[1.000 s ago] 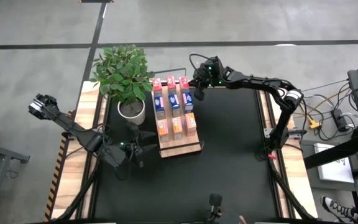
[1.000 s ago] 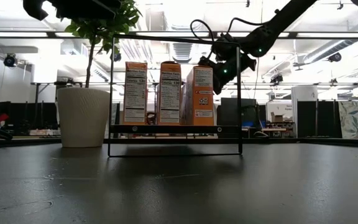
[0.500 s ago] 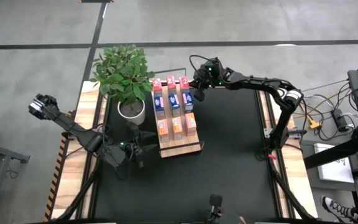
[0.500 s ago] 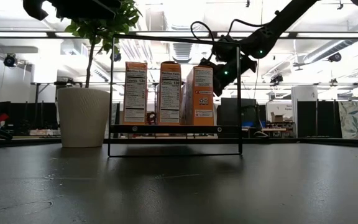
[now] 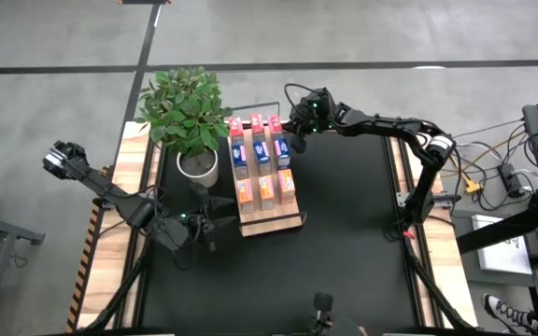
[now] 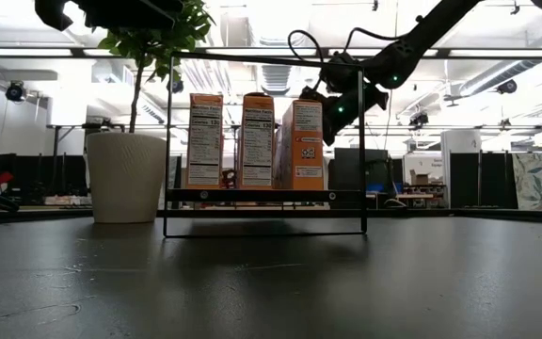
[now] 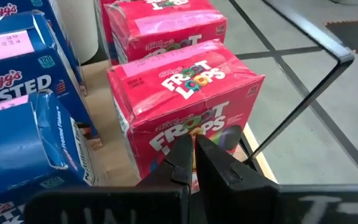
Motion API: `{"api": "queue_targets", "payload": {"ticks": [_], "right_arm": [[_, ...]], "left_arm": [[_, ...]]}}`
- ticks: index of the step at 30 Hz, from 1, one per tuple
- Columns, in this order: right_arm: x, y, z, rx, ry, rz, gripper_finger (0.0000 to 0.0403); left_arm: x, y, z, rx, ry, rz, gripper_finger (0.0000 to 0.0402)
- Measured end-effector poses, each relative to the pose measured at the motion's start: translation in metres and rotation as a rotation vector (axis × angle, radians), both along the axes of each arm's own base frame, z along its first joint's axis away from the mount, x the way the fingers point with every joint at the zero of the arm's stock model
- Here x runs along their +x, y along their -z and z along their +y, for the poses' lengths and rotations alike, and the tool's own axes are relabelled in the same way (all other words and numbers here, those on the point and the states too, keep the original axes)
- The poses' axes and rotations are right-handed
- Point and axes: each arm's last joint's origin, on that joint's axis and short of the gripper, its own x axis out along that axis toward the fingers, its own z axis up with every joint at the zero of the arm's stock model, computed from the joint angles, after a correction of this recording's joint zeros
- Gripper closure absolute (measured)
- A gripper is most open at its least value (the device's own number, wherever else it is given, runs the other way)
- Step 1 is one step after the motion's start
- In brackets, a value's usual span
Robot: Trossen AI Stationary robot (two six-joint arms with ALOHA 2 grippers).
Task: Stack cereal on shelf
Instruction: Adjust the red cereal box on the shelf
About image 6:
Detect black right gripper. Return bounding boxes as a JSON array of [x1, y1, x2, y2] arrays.
[[298, 84, 389, 142]]

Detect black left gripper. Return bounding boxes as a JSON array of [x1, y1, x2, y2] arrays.
[[75, 0, 185, 30]]

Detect orange Mini Wheats box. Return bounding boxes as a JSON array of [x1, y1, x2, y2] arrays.
[[279, 98, 325, 191], [184, 92, 225, 190], [237, 92, 276, 191]]

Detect green leafy plant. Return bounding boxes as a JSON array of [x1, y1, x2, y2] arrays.
[[97, 0, 216, 134]]

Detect black monitor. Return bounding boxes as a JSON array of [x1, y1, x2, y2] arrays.
[[327, 148, 390, 192]]

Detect black ceiling projector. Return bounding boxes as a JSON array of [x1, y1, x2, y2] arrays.
[[408, 110, 431, 129]]

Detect black overhead beam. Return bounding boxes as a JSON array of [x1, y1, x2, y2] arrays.
[[0, 45, 542, 60]]

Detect cardboard box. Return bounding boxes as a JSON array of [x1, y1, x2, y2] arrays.
[[409, 169, 432, 187]]

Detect cluttered workbench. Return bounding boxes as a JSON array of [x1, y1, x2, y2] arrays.
[[395, 186, 451, 208]]

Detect white ribbed plant pot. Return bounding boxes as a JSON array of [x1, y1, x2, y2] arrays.
[[86, 131, 168, 225]]

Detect dark office partition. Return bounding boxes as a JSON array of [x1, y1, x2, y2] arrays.
[[0, 153, 88, 199]]

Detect black partition panel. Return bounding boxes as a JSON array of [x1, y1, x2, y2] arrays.
[[449, 151, 519, 209]]

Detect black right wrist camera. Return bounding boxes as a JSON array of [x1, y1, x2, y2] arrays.
[[320, 51, 371, 93]]

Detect silver ceiling duct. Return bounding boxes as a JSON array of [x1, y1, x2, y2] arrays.
[[247, 0, 300, 95]]

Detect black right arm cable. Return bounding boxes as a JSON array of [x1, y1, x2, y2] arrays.
[[287, 28, 328, 90]]

